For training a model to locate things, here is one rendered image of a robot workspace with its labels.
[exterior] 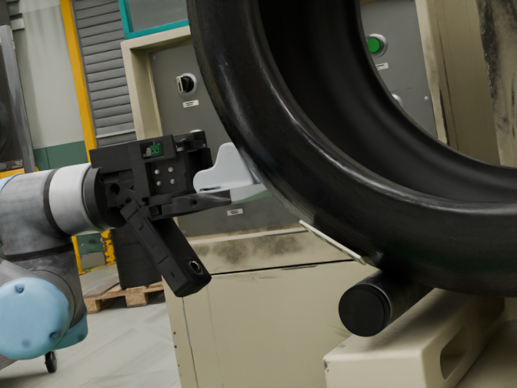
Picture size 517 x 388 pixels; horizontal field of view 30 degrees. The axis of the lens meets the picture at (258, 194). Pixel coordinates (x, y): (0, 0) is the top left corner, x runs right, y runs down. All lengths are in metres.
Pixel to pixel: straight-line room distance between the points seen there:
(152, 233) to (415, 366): 0.32
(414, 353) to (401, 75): 0.82
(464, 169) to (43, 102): 10.09
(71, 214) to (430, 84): 0.68
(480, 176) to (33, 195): 0.47
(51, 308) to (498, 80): 0.56
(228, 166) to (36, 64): 10.15
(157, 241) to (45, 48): 10.06
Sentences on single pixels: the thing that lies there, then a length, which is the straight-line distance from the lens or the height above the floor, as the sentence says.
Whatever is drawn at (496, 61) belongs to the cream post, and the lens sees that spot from 1.14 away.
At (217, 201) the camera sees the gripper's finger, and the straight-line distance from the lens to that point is 0.93.
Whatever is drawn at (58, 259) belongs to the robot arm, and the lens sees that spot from 1.07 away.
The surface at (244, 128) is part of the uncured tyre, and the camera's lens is 0.83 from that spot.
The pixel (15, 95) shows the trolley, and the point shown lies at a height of 1.53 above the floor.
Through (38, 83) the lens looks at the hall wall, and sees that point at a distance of 11.05.
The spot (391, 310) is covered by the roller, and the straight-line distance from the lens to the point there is 0.82.
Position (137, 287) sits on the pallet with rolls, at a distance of 7.25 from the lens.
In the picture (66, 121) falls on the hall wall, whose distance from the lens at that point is 10.90.
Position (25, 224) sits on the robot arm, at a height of 1.01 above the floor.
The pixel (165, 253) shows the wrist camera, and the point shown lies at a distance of 0.98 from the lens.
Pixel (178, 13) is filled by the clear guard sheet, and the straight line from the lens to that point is 1.70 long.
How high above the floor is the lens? 1.05
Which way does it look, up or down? 3 degrees down
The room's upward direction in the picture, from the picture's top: 10 degrees counter-clockwise
